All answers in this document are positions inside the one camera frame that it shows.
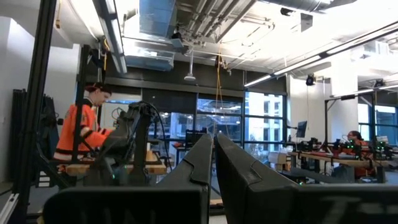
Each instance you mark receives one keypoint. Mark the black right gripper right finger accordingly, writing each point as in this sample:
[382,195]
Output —
[267,205]

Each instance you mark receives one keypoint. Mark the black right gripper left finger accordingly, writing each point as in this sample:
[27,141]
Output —
[174,205]

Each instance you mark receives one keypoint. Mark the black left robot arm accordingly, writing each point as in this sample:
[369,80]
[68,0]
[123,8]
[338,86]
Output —
[140,140]

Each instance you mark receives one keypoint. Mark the wooden workbench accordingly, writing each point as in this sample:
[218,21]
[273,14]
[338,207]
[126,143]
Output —
[155,168]
[342,161]

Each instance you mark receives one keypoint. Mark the black monitor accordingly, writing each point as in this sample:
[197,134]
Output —
[301,129]

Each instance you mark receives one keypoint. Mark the person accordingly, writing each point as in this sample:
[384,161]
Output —
[357,140]
[70,130]

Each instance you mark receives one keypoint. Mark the white pendant lamp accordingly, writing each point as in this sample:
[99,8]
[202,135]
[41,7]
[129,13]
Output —
[190,76]

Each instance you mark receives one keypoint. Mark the long ceiling light bar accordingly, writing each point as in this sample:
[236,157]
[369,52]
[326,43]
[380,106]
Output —
[298,65]

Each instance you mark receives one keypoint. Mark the blue ventilation duct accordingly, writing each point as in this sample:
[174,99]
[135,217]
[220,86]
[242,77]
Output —
[157,17]

